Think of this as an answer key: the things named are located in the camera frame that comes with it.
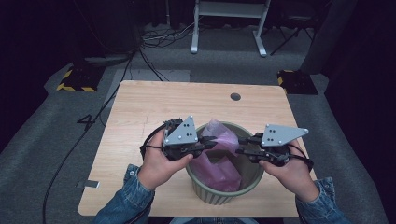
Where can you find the person's left hand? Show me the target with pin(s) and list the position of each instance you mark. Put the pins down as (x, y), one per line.
(158, 168)

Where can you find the person's right hand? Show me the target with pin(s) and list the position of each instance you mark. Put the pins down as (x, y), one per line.
(292, 177)

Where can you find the grey tape strip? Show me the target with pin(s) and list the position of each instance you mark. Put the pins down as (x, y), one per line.
(88, 184)

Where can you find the dark round table grommet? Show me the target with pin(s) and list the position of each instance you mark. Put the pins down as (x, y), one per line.
(235, 96)

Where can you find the grey curtain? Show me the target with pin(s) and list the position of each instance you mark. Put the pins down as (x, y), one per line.
(330, 34)

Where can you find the black yellow striped base plate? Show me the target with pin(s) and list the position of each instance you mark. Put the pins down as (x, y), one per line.
(79, 79)
(297, 82)

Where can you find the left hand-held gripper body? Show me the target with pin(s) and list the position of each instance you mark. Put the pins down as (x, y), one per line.
(182, 135)

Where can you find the dark stand on base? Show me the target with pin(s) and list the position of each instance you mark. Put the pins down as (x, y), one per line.
(106, 28)

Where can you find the black tripod stand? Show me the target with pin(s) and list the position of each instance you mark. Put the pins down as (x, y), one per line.
(292, 32)

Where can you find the green ribbed trash bin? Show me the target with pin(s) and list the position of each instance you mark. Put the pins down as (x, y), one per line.
(224, 196)

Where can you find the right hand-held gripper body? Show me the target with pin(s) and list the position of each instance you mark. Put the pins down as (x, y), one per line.
(280, 137)

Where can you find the pink plastic bag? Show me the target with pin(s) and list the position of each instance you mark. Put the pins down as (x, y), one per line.
(218, 175)

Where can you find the white metal stand frame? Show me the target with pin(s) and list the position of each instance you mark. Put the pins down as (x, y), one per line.
(230, 9)

